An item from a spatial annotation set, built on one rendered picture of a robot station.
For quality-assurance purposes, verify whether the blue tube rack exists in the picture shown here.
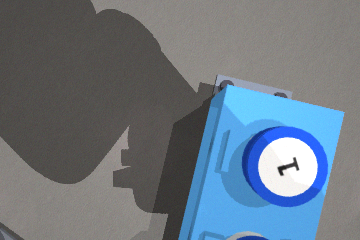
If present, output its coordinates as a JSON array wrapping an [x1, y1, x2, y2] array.
[[178, 85, 344, 240]]

